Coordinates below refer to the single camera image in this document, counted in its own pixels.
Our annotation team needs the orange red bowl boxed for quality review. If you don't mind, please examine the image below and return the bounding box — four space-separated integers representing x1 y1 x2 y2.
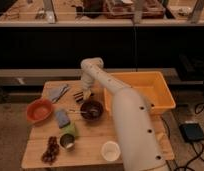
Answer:
26 98 54 124

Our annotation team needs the dark brown bowl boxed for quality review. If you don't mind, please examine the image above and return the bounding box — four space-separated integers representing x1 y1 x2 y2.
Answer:
80 100 104 121

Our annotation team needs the metal spoon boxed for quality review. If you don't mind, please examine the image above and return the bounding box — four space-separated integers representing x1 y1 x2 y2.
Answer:
68 109 96 115

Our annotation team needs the white paper cup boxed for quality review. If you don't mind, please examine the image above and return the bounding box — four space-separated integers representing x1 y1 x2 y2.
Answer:
101 141 121 162

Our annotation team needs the orange plastic bin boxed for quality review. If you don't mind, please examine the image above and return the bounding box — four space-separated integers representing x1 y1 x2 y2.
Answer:
104 71 176 115

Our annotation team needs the yellow corn piece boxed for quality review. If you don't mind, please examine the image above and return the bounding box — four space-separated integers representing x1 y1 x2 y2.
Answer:
156 133 164 142

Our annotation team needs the black floor cable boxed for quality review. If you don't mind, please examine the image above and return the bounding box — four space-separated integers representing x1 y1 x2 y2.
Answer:
161 96 204 171

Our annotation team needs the green sponge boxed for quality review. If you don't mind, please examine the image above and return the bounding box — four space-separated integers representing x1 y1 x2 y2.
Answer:
62 123 78 138

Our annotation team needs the dark grape bunch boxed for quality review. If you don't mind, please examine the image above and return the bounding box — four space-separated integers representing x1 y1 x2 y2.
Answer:
41 136 59 165

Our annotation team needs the black foot pedal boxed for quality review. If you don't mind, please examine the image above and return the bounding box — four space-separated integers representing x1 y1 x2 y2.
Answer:
179 123 204 143

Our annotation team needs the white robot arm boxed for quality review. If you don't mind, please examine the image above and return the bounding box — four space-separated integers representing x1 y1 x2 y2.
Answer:
81 58 169 171

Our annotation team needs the small metal cup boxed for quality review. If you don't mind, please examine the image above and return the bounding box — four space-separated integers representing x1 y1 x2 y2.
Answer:
60 134 75 149

